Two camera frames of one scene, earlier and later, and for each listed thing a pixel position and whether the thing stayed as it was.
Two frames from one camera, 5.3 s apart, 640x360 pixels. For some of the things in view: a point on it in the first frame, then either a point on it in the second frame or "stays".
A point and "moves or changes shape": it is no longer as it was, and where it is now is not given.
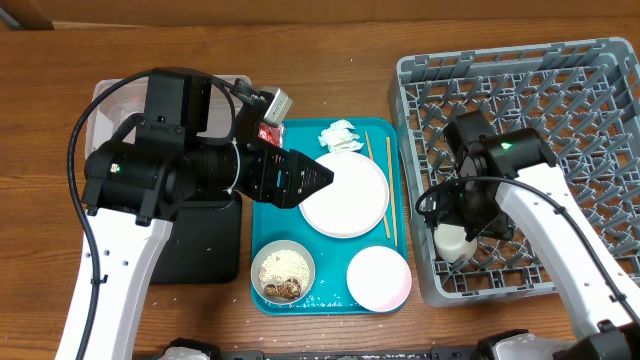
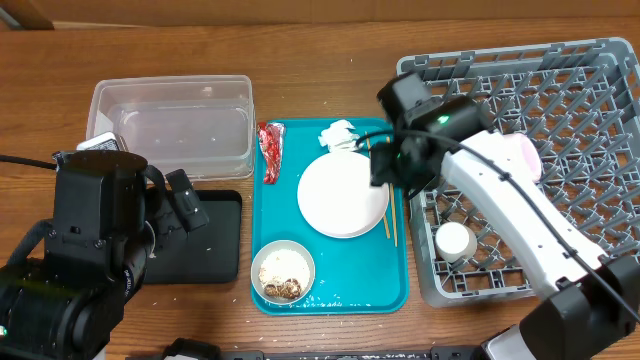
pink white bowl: (379, 279) moves or changes shape
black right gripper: (441, 209) -> (382, 170)
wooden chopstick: (392, 191) stays
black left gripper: (284, 192) -> (161, 208)
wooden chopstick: (372, 155) stays
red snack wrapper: (272, 134) stays
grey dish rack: (584, 98) stays
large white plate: (354, 204) stays
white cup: (452, 244) stays
